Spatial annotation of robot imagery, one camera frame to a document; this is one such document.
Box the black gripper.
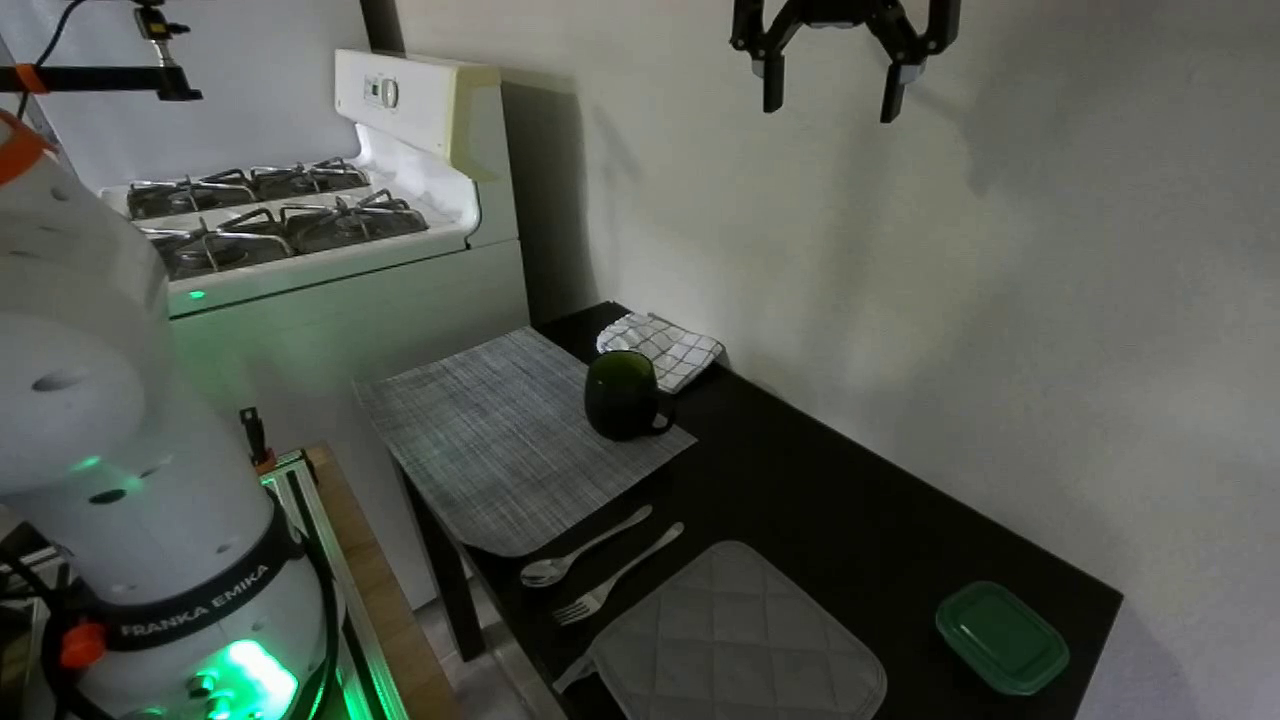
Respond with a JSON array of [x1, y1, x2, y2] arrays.
[[727, 0, 966, 128]]

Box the white checkered dish cloth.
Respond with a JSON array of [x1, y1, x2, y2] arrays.
[[592, 310, 727, 401]]

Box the dark green mug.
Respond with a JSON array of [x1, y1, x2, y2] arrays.
[[579, 349, 675, 446]]

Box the black table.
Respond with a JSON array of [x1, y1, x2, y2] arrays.
[[384, 299, 1129, 720]]

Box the black vertical pole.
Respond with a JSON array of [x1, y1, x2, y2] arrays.
[[356, 0, 411, 62]]

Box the grey woven placemat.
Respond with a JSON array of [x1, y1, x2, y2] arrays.
[[363, 323, 699, 560]]

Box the white gas stove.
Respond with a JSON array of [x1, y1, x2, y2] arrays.
[[98, 48, 536, 616]]

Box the grey quilted pot holder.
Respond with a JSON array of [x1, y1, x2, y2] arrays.
[[589, 536, 894, 720]]

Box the silver metal fork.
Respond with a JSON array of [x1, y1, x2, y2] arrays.
[[552, 521, 689, 633]]

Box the green plastic container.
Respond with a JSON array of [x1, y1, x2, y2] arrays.
[[934, 575, 1077, 701]]

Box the orange base clamp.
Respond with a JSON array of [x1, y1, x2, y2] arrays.
[[56, 616, 114, 678]]

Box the wooden rail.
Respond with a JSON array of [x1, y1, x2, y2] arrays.
[[302, 446, 466, 720]]

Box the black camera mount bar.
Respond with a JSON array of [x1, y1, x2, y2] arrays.
[[0, 0, 207, 104]]

